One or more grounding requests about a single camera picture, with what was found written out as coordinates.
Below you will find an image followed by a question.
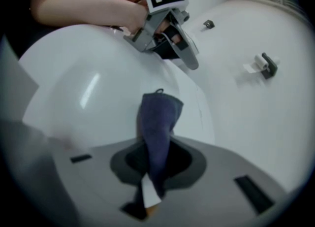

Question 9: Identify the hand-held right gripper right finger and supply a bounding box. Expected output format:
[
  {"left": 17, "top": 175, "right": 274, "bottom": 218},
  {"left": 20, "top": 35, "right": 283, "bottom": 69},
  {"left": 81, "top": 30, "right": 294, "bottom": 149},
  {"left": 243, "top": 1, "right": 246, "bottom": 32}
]
[{"left": 147, "top": 134, "right": 290, "bottom": 227}]

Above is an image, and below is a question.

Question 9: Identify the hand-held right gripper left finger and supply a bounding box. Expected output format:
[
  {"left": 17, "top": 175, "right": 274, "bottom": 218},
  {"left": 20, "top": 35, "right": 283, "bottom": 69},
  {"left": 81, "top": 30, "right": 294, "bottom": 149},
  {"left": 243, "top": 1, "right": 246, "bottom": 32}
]
[{"left": 50, "top": 138, "right": 148, "bottom": 227}]

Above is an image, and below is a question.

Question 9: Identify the dark blue cloth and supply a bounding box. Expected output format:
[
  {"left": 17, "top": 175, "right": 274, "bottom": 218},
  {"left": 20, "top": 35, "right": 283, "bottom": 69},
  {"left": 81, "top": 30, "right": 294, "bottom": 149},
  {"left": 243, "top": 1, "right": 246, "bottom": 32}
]
[{"left": 134, "top": 88, "right": 185, "bottom": 208}]

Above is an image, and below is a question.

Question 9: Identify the person's left forearm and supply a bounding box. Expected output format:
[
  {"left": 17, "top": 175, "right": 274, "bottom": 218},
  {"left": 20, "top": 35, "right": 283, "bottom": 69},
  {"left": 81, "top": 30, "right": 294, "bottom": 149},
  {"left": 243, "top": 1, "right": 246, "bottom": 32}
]
[{"left": 31, "top": 0, "right": 148, "bottom": 33}]

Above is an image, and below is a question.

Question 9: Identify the person's left hand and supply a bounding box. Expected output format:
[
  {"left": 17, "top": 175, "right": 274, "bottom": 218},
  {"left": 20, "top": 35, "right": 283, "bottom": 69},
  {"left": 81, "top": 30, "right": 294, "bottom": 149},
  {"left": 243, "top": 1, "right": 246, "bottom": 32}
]
[{"left": 157, "top": 20, "right": 183, "bottom": 43}]

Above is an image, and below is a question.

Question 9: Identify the tape roll with black holder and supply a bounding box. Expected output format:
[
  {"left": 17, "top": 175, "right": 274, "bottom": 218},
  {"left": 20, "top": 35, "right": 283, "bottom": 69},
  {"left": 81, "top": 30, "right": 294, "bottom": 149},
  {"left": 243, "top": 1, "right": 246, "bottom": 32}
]
[{"left": 243, "top": 54, "right": 281, "bottom": 75}]

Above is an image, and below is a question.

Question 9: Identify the black paper roll holder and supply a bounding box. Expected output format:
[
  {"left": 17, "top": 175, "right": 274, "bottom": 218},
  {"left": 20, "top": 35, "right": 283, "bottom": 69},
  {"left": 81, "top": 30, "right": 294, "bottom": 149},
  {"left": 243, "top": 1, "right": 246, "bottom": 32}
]
[{"left": 260, "top": 52, "right": 278, "bottom": 80}]

